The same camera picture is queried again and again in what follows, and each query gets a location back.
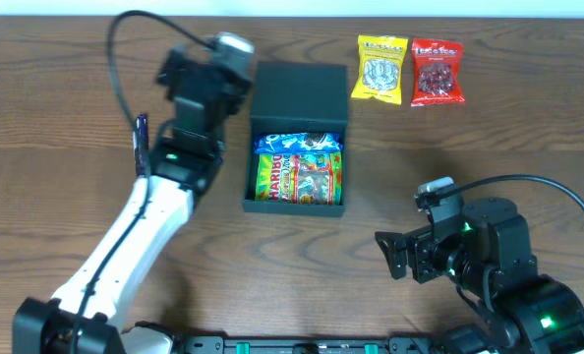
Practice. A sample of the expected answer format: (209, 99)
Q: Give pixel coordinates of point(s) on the dark blue candy bar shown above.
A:
(140, 144)

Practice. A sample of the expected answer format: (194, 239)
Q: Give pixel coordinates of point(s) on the yellow snack bag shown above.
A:
(380, 70)

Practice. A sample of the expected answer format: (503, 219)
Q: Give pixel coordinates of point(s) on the black mounting rail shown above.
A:
(219, 345)

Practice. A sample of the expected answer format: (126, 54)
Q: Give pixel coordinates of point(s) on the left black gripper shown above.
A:
(204, 84)

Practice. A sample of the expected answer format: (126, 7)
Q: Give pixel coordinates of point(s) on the blue Oreo cookie pack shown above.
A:
(297, 143)

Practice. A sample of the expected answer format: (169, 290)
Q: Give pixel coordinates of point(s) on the dark green open box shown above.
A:
(295, 98)

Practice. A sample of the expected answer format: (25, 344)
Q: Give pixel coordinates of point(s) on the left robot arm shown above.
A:
(87, 313)

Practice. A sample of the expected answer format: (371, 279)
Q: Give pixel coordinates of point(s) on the Haribo gummy worms bag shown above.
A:
(302, 179)

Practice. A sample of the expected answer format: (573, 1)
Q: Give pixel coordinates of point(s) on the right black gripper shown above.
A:
(415, 254)

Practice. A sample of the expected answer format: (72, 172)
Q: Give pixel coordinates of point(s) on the red snack bag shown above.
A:
(436, 69)

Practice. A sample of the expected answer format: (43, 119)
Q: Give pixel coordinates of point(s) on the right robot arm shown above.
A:
(484, 248)

